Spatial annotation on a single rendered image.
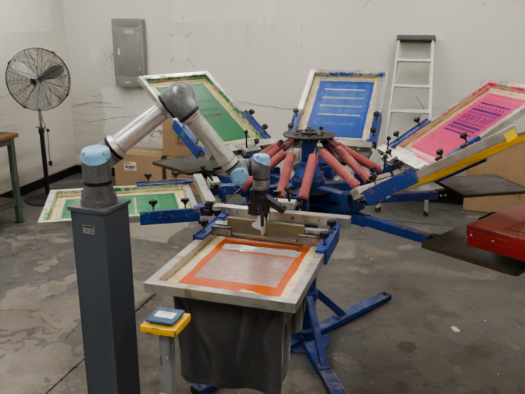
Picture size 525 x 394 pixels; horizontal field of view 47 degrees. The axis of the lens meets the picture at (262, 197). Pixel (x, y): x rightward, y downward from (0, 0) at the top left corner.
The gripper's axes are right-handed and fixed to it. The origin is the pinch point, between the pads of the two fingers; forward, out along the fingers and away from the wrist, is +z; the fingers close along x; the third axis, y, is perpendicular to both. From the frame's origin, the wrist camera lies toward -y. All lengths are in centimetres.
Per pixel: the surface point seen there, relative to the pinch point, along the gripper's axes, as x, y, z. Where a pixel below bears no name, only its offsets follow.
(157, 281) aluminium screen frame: 59, 24, 3
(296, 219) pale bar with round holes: -20.6, -9.3, -0.3
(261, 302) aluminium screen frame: 61, -17, 3
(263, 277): 36.3, -10.3, 5.7
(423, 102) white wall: -412, -49, -9
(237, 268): 30.5, 2.5, 5.8
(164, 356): 80, 12, 20
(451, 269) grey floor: -228, -88, 100
